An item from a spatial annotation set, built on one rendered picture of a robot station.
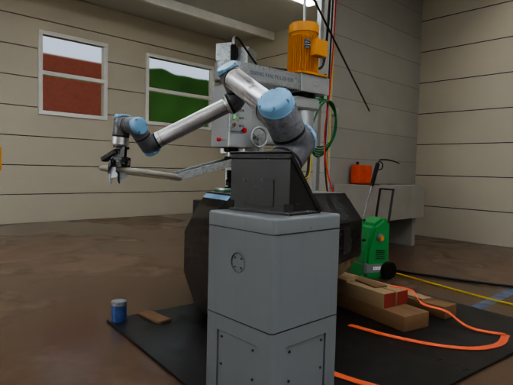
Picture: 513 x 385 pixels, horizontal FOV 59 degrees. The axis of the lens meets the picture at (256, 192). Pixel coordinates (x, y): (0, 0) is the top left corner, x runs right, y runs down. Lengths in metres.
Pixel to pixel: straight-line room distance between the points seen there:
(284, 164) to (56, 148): 7.31
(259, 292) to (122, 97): 7.94
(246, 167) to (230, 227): 0.26
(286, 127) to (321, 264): 0.57
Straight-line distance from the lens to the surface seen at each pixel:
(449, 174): 7.71
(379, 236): 4.46
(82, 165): 8.98
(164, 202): 9.81
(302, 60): 3.52
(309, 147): 1.96
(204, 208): 2.94
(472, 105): 7.66
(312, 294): 1.85
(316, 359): 1.98
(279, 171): 1.77
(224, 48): 3.96
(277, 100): 1.84
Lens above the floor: 1.03
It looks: 3 degrees down
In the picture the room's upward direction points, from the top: 1 degrees clockwise
